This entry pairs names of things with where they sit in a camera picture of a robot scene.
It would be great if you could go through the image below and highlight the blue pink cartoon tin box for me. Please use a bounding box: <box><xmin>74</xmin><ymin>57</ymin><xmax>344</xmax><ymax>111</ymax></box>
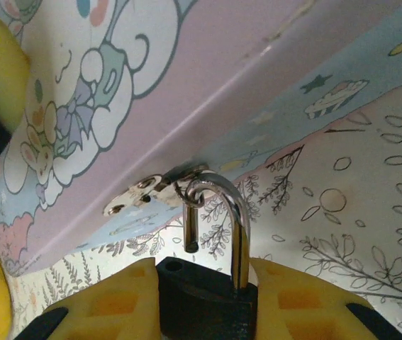
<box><xmin>0</xmin><ymin>0</ymin><xmax>402</xmax><ymax>279</ymax></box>

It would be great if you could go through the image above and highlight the black padlock with silver shackle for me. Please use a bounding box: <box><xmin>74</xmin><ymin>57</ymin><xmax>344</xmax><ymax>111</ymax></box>
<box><xmin>155</xmin><ymin>171</ymin><xmax>261</xmax><ymax>340</ymax></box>

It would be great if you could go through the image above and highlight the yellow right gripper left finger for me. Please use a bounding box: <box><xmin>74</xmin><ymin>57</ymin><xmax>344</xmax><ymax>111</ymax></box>
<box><xmin>19</xmin><ymin>256</ymin><xmax>163</xmax><ymax>340</ymax></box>

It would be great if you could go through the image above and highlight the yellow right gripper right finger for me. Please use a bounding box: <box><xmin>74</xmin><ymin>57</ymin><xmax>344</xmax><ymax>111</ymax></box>
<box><xmin>249</xmin><ymin>257</ymin><xmax>402</xmax><ymax>340</ymax></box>

